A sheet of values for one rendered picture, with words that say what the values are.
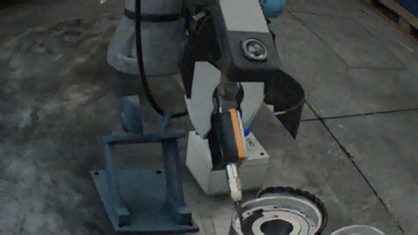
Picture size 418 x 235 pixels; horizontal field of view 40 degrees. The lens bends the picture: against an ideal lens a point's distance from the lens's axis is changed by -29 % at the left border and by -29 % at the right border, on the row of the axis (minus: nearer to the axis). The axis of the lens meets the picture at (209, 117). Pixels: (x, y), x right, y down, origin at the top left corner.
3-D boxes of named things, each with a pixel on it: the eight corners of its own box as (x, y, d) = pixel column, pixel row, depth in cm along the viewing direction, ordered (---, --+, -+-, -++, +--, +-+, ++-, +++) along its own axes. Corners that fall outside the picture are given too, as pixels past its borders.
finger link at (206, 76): (194, 114, 83) (211, 35, 79) (209, 145, 79) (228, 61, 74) (165, 113, 82) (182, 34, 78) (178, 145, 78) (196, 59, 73)
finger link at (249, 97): (249, 106, 85) (245, 33, 80) (266, 137, 80) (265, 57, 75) (220, 112, 84) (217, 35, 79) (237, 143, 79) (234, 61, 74)
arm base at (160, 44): (100, 45, 123) (108, -3, 118) (180, 35, 128) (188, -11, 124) (116, 80, 111) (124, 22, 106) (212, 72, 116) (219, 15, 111)
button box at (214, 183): (263, 187, 90) (271, 153, 88) (206, 196, 87) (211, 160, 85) (238, 154, 96) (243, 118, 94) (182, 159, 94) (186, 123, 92)
